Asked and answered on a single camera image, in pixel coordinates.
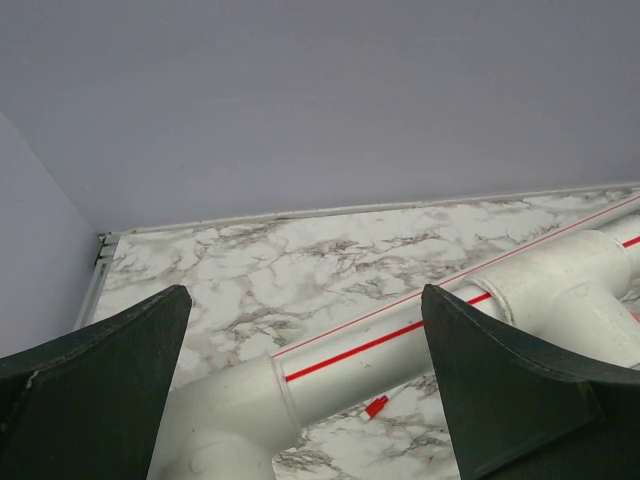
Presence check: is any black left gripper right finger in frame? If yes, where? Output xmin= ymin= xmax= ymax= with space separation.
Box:
xmin=421 ymin=284 xmax=639 ymax=479

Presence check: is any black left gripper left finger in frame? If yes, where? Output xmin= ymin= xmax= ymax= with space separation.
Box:
xmin=1 ymin=285 xmax=192 ymax=479

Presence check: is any red capped white marker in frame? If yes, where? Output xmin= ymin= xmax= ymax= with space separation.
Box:
xmin=360 ymin=385 xmax=405 ymax=422

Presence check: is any white pipe frame with tees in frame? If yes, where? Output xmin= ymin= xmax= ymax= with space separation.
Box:
xmin=149 ymin=198 xmax=639 ymax=479

